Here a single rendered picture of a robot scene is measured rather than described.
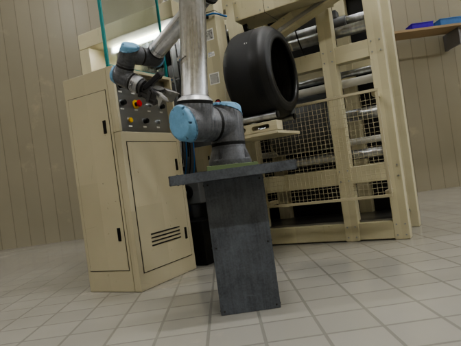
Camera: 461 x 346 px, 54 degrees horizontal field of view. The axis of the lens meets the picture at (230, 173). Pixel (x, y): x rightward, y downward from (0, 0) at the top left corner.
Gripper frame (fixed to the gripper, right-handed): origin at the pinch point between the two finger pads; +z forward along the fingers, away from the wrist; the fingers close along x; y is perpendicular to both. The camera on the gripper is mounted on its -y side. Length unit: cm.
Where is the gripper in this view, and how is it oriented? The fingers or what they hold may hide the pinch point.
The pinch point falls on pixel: (176, 98)
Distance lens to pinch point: 224.6
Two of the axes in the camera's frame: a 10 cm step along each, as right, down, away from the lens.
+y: -3.2, 8.5, 4.2
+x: -3.6, 3.0, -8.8
